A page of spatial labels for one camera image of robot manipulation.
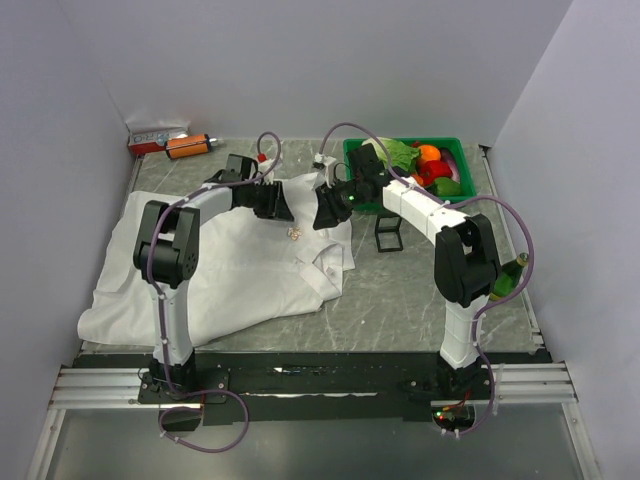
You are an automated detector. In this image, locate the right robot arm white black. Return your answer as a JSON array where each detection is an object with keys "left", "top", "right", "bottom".
[{"left": 313, "top": 144, "right": 500, "bottom": 399}]

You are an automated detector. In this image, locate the aluminium rail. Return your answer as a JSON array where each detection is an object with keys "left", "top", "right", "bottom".
[{"left": 49, "top": 363, "right": 578, "bottom": 410}]

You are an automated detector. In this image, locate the red white carton box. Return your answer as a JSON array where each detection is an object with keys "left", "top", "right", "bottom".
[{"left": 127, "top": 120, "right": 189, "bottom": 155}]

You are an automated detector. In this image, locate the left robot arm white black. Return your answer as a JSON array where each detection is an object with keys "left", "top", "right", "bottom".
[{"left": 133, "top": 155, "right": 294, "bottom": 402}]

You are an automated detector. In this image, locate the toy cabbage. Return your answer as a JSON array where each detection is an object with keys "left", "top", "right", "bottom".
[{"left": 362, "top": 137, "right": 421, "bottom": 173}]

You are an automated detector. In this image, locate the toy green bell pepper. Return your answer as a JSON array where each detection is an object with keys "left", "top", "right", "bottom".
[{"left": 426, "top": 177, "right": 464, "bottom": 198}]

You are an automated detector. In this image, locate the green plastic basket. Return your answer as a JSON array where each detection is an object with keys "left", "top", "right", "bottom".
[{"left": 342, "top": 137, "right": 477, "bottom": 214}]

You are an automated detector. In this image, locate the orange cylinder tool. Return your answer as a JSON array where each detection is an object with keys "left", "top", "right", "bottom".
[{"left": 165, "top": 134, "right": 221, "bottom": 160}]

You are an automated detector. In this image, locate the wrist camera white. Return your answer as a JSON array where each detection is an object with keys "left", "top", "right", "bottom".
[
  {"left": 312, "top": 153, "right": 338, "bottom": 186},
  {"left": 256, "top": 153, "right": 280, "bottom": 184}
]

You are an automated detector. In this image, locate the white garment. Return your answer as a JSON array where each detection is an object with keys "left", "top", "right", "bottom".
[{"left": 77, "top": 173, "right": 355, "bottom": 346}]

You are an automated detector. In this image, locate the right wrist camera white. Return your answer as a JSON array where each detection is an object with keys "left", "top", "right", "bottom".
[{"left": 312, "top": 153, "right": 338, "bottom": 186}]

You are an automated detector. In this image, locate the toy red bell pepper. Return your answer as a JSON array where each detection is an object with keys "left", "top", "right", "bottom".
[{"left": 418, "top": 160, "right": 453, "bottom": 187}]

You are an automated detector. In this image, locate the toy purple eggplant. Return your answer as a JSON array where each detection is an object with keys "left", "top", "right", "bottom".
[{"left": 440, "top": 148, "right": 460, "bottom": 183}]

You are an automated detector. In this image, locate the gold brooch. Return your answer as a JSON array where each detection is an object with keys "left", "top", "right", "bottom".
[{"left": 287, "top": 227, "right": 302, "bottom": 241}]

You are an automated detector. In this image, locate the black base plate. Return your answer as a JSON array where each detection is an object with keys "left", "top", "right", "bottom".
[{"left": 72, "top": 351, "right": 552, "bottom": 426}]

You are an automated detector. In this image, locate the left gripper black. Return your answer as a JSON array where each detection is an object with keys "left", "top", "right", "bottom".
[{"left": 243, "top": 180, "right": 295, "bottom": 223}]

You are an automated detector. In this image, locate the green glass bottle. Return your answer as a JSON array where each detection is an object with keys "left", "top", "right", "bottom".
[{"left": 490, "top": 252, "right": 529, "bottom": 301}]

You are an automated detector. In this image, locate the small black frame stand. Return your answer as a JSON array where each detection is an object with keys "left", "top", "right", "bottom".
[{"left": 374, "top": 211, "right": 404, "bottom": 253}]

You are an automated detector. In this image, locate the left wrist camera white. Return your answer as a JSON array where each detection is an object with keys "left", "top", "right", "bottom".
[{"left": 256, "top": 153, "right": 280, "bottom": 184}]

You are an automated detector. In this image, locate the toy orange fruit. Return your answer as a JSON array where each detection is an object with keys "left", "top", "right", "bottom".
[{"left": 417, "top": 144, "right": 441, "bottom": 165}]

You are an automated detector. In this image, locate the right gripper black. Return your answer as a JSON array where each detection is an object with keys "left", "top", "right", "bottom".
[{"left": 313, "top": 178, "right": 367, "bottom": 232}]

